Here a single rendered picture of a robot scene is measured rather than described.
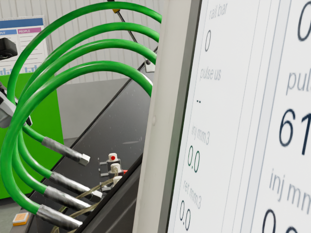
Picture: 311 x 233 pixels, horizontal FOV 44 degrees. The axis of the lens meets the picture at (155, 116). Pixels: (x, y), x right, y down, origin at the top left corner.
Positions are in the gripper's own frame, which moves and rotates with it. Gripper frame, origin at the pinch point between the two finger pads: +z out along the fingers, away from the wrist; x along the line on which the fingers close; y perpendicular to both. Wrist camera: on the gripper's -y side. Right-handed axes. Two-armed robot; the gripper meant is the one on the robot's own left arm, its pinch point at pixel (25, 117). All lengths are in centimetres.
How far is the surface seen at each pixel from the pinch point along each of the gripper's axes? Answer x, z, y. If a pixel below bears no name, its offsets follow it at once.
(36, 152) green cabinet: -310, -85, 96
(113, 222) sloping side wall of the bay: 27.9, 25.5, -5.1
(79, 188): 3.6, 17.0, 1.8
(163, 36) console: 32.2, 17.3, -23.0
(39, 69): 9.0, -0.2, -9.5
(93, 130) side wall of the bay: -34.3, 4.1, -1.6
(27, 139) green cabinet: -304, -98, 90
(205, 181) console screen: 51, 28, -16
